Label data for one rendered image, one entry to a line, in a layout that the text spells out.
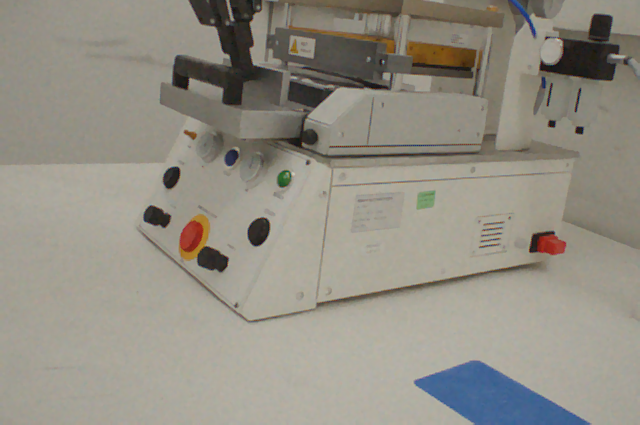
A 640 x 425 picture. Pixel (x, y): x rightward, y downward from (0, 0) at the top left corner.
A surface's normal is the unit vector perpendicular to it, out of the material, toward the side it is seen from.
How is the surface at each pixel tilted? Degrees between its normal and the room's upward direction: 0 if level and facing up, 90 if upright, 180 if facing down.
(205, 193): 65
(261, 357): 0
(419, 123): 90
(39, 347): 0
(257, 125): 90
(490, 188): 90
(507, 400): 0
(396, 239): 90
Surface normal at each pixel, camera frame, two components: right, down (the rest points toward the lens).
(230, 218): -0.69, -0.36
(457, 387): 0.11, -0.97
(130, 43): 0.52, 0.26
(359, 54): -0.81, 0.04
